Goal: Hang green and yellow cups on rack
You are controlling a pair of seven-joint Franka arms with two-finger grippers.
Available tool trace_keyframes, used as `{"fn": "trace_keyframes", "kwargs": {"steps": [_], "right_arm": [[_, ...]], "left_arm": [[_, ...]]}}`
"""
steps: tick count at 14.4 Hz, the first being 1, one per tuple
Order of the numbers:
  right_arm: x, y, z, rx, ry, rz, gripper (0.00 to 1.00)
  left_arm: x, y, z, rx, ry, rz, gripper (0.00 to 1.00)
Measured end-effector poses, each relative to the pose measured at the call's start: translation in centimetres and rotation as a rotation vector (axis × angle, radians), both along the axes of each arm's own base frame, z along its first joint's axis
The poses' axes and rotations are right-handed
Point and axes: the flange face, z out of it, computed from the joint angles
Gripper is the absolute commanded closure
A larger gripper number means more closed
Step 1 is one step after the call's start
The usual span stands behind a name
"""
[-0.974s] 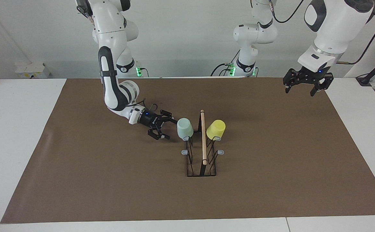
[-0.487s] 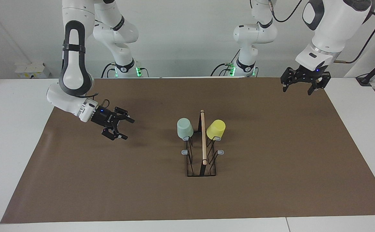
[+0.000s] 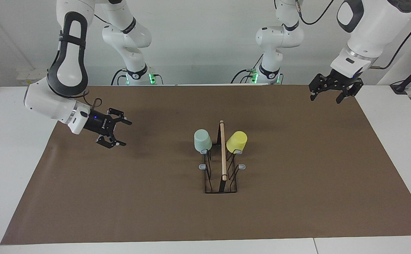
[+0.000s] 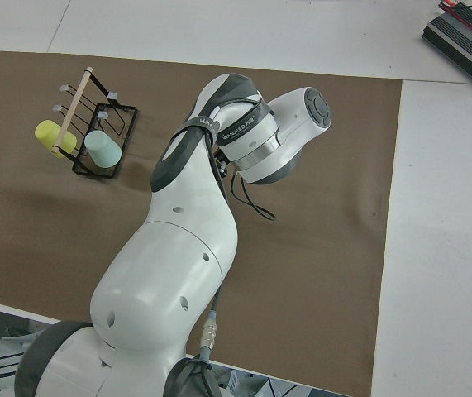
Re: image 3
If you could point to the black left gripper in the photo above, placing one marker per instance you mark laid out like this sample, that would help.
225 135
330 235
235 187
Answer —
344 81

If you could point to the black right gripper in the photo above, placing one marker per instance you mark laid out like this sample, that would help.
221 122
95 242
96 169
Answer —
101 124

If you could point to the pale green plastic cup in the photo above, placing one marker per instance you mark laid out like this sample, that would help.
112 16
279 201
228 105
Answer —
202 140

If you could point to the yellow plastic cup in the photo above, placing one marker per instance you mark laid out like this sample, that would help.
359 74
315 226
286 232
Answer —
237 141

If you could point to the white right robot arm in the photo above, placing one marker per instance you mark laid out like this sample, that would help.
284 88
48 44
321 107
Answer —
46 102

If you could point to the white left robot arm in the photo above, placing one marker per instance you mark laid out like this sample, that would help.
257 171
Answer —
367 35

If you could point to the brown table mat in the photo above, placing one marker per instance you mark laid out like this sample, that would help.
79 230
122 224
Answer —
156 211

